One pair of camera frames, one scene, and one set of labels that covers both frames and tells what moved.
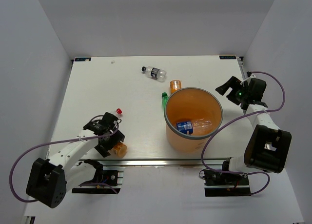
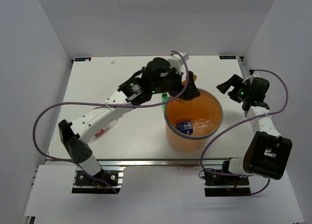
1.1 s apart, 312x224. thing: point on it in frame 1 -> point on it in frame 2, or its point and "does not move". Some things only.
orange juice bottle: x=120 y=149 -> x=184 y=82
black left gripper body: x=112 y=139 -> x=171 y=83
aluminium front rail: x=163 y=162 does not move
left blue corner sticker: x=82 y=59 does not move
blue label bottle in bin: x=192 y=127 does not move
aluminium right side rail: x=240 y=62 does not move
